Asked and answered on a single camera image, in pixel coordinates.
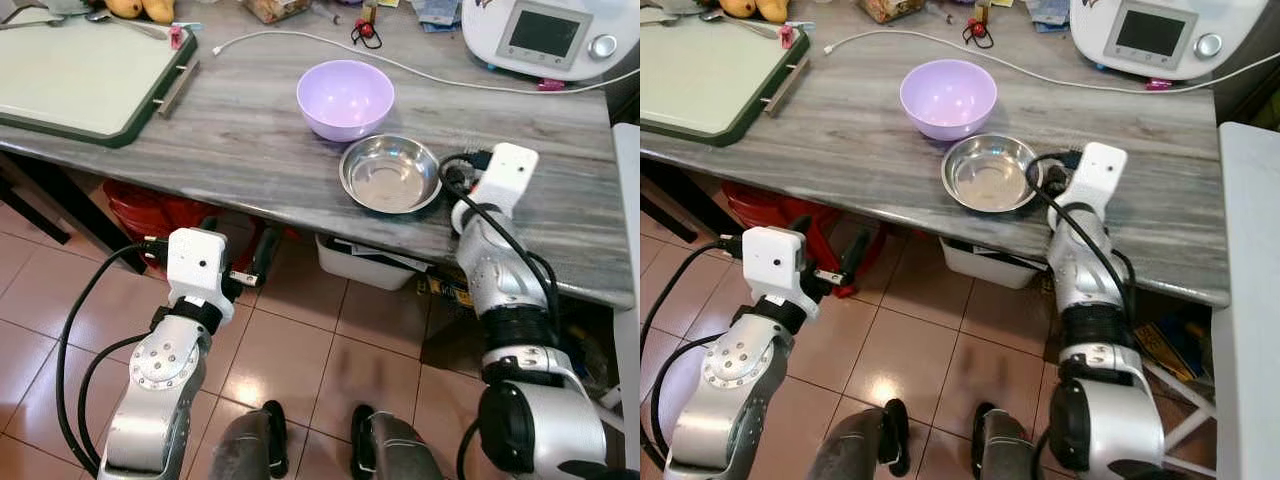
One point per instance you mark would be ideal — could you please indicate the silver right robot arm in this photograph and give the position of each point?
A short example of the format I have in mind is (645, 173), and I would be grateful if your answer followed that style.
(1080, 270)
(500, 275)

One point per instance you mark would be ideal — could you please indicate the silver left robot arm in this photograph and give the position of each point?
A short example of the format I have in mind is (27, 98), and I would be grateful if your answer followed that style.
(160, 400)
(730, 400)

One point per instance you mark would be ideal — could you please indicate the red plastic stool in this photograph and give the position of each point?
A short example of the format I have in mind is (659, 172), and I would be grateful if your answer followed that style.
(770, 205)
(150, 212)

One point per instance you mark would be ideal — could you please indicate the stainless steel bowl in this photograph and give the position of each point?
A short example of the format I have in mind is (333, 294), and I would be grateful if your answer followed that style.
(390, 175)
(988, 174)

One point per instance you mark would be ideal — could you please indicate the white plastic bin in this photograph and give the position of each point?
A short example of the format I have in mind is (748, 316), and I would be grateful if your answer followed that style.
(360, 265)
(985, 265)

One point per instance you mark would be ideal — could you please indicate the yellow and blue box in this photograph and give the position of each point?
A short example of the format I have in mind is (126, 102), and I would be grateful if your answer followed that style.
(1172, 348)
(443, 288)

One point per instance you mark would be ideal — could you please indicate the dark table leg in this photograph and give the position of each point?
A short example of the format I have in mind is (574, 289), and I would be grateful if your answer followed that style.
(690, 195)
(60, 195)

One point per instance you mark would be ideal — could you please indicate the white kitchen appliance with screen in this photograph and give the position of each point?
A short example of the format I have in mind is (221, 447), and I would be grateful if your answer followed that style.
(1100, 50)
(500, 50)

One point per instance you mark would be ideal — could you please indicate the purple plastic bowl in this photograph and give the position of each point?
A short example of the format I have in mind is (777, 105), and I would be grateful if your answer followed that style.
(345, 98)
(948, 98)

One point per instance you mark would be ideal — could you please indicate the blue packet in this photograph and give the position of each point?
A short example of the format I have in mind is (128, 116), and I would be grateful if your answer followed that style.
(438, 10)
(1048, 10)

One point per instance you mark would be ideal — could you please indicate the grey left robot leg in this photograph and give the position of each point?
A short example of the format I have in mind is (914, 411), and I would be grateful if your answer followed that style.
(850, 450)
(245, 450)

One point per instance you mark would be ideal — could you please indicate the grey robot leg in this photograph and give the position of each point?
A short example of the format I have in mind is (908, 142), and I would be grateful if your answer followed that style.
(850, 450)
(395, 450)
(1005, 450)
(245, 450)

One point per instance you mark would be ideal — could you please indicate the white tray with green rim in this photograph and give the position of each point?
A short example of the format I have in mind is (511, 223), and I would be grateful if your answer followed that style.
(80, 75)
(700, 75)

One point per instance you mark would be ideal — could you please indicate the small pink clip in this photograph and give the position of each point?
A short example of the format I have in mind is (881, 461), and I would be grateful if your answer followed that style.
(788, 38)
(177, 39)

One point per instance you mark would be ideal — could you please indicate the white cabinet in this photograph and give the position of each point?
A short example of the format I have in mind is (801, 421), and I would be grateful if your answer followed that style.
(628, 300)
(1250, 300)

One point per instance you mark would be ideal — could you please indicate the metal spoon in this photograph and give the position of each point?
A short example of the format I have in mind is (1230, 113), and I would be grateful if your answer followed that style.
(742, 23)
(130, 24)

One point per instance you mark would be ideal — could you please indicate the yellow fruit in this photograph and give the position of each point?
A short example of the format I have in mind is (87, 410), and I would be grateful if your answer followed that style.
(737, 6)
(159, 9)
(124, 6)
(772, 9)

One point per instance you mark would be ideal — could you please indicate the clear snack container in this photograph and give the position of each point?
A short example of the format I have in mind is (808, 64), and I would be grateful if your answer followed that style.
(890, 8)
(275, 8)

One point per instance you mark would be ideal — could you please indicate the grey right robot leg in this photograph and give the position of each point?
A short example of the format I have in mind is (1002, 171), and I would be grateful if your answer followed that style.
(395, 450)
(1005, 450)

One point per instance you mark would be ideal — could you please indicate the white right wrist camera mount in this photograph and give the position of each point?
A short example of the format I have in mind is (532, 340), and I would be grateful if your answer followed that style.
(508, 178)
(1100, 176)

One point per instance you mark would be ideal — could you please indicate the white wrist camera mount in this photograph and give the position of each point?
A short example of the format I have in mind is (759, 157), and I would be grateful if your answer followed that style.
(198, 262)
(508, 178)
(1100, 176)
(772, 262)

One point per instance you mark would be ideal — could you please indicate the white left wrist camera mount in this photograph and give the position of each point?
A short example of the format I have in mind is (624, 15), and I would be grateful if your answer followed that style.
(198, 262)
(772, 262)

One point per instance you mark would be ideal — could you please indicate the white rack frame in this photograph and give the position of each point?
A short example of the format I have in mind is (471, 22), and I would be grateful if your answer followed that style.
(1185, 420)

